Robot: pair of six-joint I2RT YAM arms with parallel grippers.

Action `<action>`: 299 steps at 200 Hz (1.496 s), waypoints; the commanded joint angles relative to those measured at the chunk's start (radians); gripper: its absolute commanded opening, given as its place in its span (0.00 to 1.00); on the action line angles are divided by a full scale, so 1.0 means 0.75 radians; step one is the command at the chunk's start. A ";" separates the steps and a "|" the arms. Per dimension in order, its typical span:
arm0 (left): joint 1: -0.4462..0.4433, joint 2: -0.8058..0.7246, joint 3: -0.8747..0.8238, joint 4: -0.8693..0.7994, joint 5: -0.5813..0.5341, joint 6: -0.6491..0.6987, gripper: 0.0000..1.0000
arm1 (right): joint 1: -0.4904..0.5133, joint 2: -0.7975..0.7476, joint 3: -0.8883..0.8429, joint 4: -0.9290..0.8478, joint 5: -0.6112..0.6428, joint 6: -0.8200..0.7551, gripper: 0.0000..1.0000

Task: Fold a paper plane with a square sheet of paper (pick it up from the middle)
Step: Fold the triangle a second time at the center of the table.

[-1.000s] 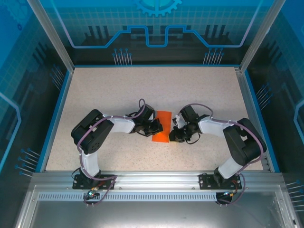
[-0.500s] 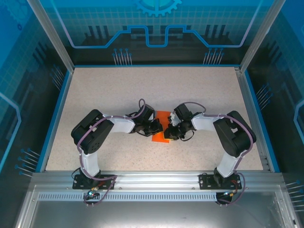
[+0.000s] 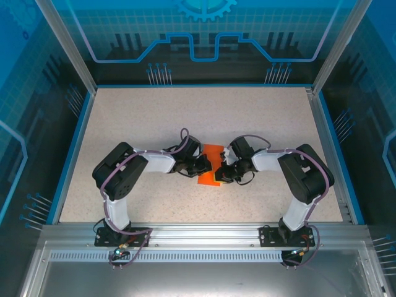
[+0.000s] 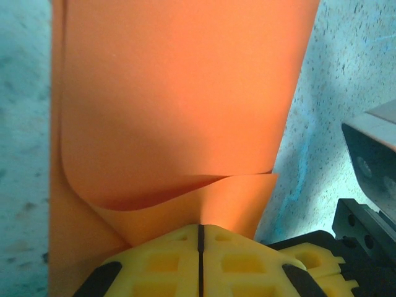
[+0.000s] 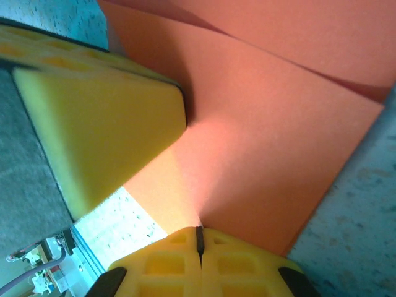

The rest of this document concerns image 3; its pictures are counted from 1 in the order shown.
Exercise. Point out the orange paper sheet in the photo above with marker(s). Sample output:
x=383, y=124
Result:
x=213, y=151

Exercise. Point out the aluminium side rail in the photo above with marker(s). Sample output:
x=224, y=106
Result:
x=320, y=130

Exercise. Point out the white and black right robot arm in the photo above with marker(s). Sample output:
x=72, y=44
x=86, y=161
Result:
x=306, y=179

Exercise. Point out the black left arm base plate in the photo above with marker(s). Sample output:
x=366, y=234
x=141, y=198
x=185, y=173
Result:
x=102, y=238

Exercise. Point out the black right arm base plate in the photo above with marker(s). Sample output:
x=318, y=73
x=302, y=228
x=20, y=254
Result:
x=267, y=236

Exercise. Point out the grey metal sheet shelf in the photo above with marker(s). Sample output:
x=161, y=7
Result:
x=201, y=281

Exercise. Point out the aluminium mounting rail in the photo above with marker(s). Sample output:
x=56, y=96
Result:
x=201, y=233

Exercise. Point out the blue table edge strip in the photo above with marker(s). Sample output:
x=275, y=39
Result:
x=73, y=161
x=340, y=161
x=201, y=85

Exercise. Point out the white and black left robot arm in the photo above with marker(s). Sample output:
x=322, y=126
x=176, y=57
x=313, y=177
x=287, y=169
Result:
x=120, y=173

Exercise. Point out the aluminium frame post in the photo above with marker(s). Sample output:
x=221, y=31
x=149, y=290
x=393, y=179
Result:
x=71, y=52
x=335, y=52

